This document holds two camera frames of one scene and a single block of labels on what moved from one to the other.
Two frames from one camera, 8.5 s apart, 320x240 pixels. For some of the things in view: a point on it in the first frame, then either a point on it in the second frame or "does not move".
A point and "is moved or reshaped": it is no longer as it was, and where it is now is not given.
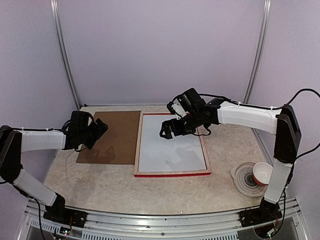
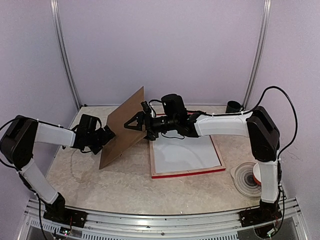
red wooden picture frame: [167, 173] → [184, 172]
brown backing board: [118, 145] is moved or reshaped
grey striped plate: [242, 175] does not move
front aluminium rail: [290, 226] does not move
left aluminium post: [54, 5] does not move
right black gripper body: [188, 127] → [153, 128]
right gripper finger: [170, 128] → [139, 118]
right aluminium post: [264, 33] does not move
